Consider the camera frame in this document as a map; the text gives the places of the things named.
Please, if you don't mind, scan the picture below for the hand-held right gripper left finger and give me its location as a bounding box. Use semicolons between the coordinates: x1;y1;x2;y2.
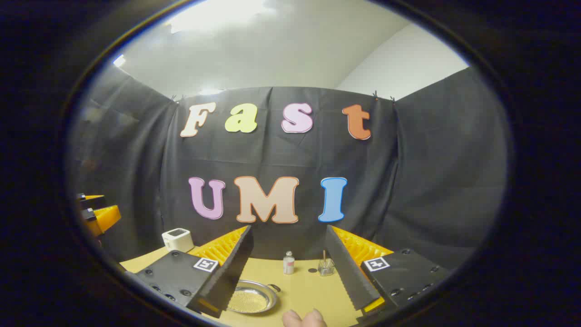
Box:
125;225;255;318

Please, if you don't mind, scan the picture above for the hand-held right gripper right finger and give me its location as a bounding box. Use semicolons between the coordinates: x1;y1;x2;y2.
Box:
325;225;451;325

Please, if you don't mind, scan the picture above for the pile of yellow soybeans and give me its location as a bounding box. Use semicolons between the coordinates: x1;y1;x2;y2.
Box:
228;290;269;313

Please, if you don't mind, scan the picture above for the stainless steel pot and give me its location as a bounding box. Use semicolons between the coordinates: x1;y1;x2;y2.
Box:
227;280;281;315

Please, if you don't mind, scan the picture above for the white toaster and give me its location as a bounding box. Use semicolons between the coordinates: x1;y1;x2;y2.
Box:
162;228;195;253

